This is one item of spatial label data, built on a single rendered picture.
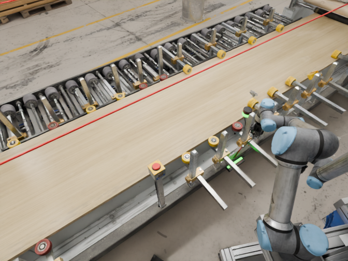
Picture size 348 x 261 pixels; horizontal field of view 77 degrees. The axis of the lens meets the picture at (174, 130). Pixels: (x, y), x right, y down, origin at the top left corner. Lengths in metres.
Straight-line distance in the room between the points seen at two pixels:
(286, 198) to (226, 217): 1.44
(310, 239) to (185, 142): 0.96
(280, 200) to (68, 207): 1.19
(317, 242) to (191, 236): 1.38
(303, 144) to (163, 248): 1.68
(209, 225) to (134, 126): 1.21
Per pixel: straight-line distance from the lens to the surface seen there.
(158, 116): 1.83
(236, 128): 1.79
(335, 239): 1.56
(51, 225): 1.57
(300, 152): 0.94
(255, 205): 2.51
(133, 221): 1.63
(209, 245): 2.30
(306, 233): 1.12
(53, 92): 2.45
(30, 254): 1.78
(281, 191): 1.00
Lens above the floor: 2.23
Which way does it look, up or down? 51 degrees down
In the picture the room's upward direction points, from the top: 2 degrees counter-clockwise
